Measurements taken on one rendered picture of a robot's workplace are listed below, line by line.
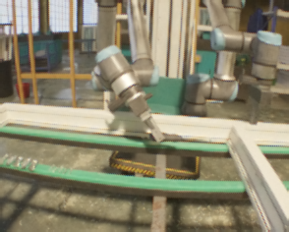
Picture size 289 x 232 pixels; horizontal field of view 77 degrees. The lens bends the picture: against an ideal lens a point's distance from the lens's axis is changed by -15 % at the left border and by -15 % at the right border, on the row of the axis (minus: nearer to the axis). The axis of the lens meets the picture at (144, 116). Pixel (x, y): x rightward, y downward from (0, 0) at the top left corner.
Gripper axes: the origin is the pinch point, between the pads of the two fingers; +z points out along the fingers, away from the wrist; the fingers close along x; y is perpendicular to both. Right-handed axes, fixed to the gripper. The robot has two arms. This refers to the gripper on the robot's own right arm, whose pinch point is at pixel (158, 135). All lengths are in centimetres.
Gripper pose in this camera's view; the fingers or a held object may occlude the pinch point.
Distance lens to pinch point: 69.4
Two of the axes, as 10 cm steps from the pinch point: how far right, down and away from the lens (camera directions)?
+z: 5.4, 8.4, -0.7
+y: 8.4, -5.4, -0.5
